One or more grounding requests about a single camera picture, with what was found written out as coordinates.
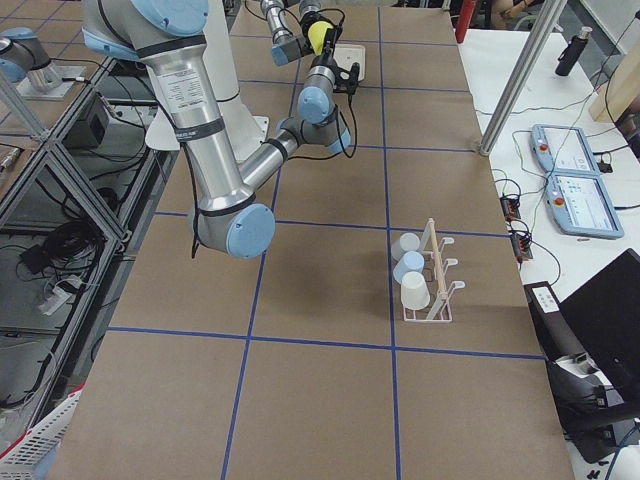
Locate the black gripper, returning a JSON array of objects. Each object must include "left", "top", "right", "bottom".
[{"left": 312, "top": 25, "right": 339, "bottom": 75}]

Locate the yellow plastic cup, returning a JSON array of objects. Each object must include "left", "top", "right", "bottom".
[{"left": 307, "top": 20, "right": 333, "bottom": 55}]

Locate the grey plastic cup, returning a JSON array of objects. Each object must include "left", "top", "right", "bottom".
[{"left": 391, "top": 232, "right": 421, "bottom": 261}]

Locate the blue cup front row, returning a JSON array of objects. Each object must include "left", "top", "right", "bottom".
[{"left": 393, "top": 251, "right": 425, "bottom": 284}]

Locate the pale green plastic cup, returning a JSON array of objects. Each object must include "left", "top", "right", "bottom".
[{"left": 401, "top": 271, "right": 430, "bottom": 310}]

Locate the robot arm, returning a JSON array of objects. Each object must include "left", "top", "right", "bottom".
[
  {"left": 83, "top": 1, "right": 359, "bottom": 258},
  {"left": 260, "top": 0, "right": 321, "bottom": 66}
]

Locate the cream rabbit tray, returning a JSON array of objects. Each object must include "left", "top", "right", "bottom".
[{"left": 333, "top": 42, "right": 366, "bottom": 82}]

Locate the red cylinder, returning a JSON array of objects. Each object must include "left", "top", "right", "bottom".
[{"left": 455, "top": 0, "right": 476, "bottom": 44}]

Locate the black water bottle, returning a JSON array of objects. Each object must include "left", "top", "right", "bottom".
[{"left": 554, "top": 26, "right": 593, "bottom": 77}]

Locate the upper teach pendant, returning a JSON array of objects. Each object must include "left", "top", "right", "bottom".
[{"left": 531, "top": 124, "right": 599, "bottom": 174}]

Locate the teach pendant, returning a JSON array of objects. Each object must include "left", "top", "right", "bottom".
[
  {"left": 546, "top": 172, "right": 624, "bottom": 239},
  {"left": 531, "top": 124, "right": 599, "bottom": 174}
]

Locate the lower teach pendant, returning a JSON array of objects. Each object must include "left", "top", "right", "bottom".
[{"left": 546, "top": 172, "right": 624, "bottom": 239}]

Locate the black laptop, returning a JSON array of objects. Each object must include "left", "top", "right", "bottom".
[{"left": 546, "top": 248, "right": 639, "bottom": 433}]

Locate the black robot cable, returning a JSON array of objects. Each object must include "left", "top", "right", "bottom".
[{"left": 284, "top": 94, "right": 359, "bottom": 162}]

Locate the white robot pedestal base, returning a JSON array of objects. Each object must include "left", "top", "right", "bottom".
[{"left": 203, "top": 0, "right": 269, "bottom": 163}]

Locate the aluminium frame post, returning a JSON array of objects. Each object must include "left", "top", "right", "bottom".
[{"left": 477, "top": 0, "right": 567, "bottom": 157}]

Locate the white wire cup rack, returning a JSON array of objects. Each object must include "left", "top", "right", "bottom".
[{"left": 399, "top": 226, "right": 466, "bottom": 324}]

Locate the wooden rack handle rod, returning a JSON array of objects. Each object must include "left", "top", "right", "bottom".
[{"left": 427, "top": 218, "right": 448, "bottom": 300}]

